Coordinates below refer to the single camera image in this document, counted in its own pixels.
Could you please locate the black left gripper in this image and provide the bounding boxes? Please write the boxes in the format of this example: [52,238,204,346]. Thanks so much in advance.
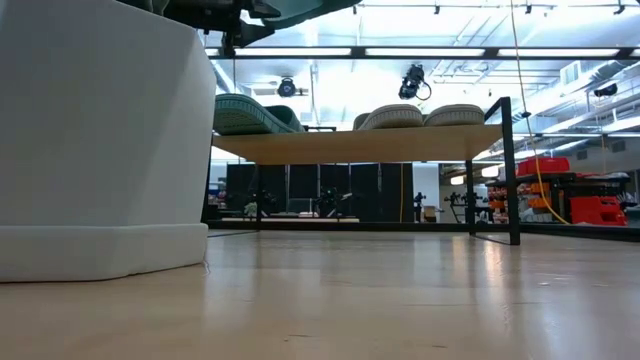
[164,0,283,57]

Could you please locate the green rubber slide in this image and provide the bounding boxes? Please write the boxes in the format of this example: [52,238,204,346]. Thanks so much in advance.
[213,93,307,137]
[259,0,362,31]

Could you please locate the beige rubber slide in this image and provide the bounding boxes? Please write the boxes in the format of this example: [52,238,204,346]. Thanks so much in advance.
[423,103,486,128]
[352,103,426,132]

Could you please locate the wooden shelf with black legs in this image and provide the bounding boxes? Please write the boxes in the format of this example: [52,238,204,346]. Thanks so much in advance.
[212,96,522,247]

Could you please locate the black round hanging device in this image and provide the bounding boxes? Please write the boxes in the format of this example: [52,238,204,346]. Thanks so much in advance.
[276,76,299,99]

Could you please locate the white faceted plant pot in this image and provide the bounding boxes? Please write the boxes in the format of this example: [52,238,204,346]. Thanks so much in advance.
[0,0,217,284]

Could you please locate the bin rack with red bins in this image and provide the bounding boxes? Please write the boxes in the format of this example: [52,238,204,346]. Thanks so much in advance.
[487,156,572,226]

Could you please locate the black overhead frame bar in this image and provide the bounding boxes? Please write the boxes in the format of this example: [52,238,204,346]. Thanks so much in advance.
[204,46,640,62]

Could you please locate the black overhead camera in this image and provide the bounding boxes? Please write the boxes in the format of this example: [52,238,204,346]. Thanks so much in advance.
[397,63,433,102]

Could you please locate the black partition wall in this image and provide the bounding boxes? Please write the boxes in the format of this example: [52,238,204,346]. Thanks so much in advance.
[225,162,415,224]

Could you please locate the black aluminium table frame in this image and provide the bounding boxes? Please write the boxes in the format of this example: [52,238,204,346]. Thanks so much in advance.
[202,218,640,245]

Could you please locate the yellow hanging cable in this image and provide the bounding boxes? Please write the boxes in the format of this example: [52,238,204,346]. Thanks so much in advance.
[508,0,571,226]

